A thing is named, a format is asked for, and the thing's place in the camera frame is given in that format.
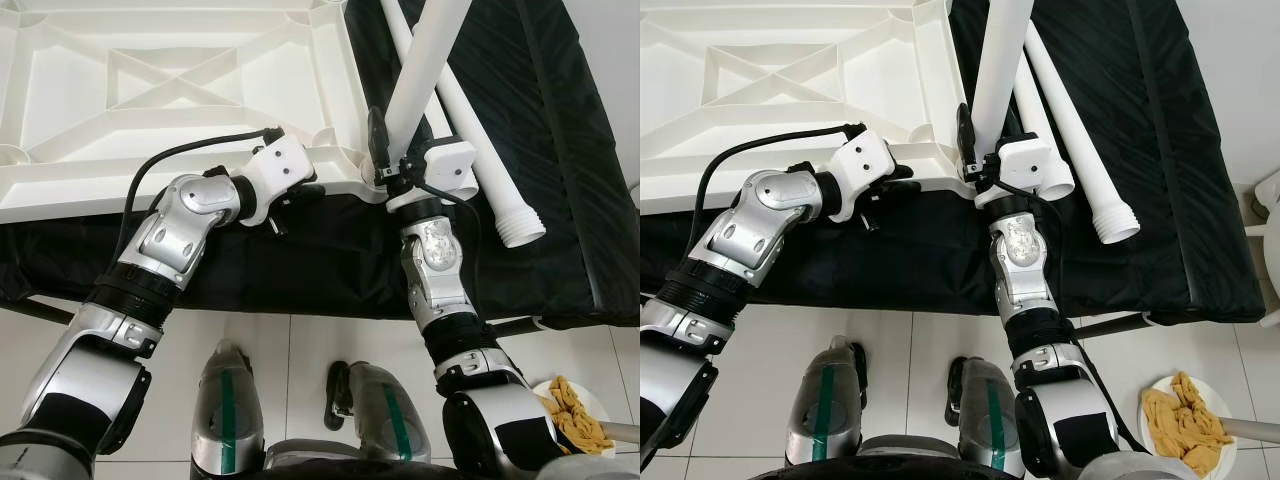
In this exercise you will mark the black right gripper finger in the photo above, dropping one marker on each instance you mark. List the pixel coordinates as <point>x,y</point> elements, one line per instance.
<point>379,145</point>
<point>967,140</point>

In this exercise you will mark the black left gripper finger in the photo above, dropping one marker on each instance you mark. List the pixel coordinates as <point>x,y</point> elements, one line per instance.
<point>308,195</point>
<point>902,190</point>

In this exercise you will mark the white plastic children table top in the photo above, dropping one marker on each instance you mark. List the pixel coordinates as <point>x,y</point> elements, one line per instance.
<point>180,120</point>
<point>800,120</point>

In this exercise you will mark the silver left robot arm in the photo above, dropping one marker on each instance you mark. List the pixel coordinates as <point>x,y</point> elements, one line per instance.
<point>750,240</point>
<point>160,250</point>

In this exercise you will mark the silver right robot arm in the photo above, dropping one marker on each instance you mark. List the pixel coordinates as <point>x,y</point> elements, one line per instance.
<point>440,280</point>
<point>1025,280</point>

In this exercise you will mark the black cloth table cover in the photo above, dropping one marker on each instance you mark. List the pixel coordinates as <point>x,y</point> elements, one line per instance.
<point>560,150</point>
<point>1190,150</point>

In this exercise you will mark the silver left robot leg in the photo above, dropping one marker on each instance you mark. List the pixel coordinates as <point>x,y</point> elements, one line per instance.
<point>215,425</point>
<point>815,420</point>

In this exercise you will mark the silver robot leg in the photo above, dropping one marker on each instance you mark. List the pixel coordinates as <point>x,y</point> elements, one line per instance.
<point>990,420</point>
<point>215,425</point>
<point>385,410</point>
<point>815,420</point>

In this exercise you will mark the silver right robot leg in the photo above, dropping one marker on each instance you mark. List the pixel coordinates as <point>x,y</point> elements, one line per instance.
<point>990,420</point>
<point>385,410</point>

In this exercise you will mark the black metal table leg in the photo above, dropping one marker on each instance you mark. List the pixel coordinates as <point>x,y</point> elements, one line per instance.
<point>35,310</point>

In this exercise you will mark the black robot waist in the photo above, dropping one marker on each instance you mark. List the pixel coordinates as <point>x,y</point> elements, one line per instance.
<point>370,473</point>
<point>920,473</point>

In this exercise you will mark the white plastic chair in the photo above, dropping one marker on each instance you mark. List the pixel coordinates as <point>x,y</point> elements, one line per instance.
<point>1268,210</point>

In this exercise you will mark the grey pole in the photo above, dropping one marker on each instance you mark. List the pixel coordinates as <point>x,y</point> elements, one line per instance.
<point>622,432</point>
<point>1255,431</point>

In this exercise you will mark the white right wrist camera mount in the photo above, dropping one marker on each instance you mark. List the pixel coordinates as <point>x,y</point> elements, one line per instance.
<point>450,165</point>
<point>1025,160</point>

